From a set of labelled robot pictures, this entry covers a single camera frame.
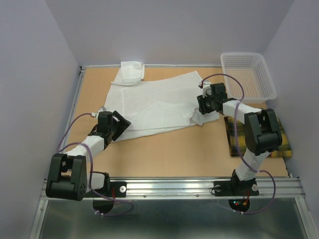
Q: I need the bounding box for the white plastic basket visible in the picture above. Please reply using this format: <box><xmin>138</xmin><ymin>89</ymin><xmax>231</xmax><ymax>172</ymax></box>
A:
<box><xmin>220</xmin><ymin>52</ymin><xmax>277</xmax><ymax>104</ymax></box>

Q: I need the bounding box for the aluminium front rail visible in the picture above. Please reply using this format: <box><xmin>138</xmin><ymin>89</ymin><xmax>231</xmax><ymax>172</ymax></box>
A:
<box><xmin>41</xmin><ymin>177</ymin><xmax>306</xmax><ymax>200</ymax></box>

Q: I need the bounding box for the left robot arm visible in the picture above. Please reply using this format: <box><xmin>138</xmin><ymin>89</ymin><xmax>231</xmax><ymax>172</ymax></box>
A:
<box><xmin>45</xmin><ymin>111</ymin><xmax>131</xmax><ymax>201</ymax></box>

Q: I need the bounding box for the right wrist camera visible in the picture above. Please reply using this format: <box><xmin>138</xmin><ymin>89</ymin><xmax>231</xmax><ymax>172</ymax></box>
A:
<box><xmin>199</xmin><ymin>81</ymin><xmax>211</xmax><ymax>98</ymax></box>

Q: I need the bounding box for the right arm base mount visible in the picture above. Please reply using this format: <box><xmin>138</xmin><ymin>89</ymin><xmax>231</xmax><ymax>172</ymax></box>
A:
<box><xmin>212</xmin><ymin>179</ymin><xmax>259</xmax><ymax>197</ymax></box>

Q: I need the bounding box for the white long sleeve shirt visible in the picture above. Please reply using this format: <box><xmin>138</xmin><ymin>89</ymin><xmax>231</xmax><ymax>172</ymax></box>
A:
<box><xmin>104</xmin><ymin>63</ymin><xmax>219</xmax><ymax>141</ymax></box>

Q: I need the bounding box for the yellow plaid folded shirt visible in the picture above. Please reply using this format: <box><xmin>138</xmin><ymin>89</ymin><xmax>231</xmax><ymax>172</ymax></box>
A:
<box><xmin>224</xmin><ymin>117</ymin><xmax>292</xmax><ymax>158</ymax></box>

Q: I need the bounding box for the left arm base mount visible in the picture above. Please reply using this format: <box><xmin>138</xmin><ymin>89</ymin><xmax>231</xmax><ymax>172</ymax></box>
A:
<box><xmin>96</xmin><ymin>181</ymin><xmax>127</xmax><ymax>198</ymax></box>

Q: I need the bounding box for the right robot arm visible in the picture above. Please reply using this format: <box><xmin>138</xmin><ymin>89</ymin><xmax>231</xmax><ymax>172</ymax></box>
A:
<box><xmin>197</xmin><ymin>83</ymin><xmax>283</xmax><ymax>194</ymax></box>

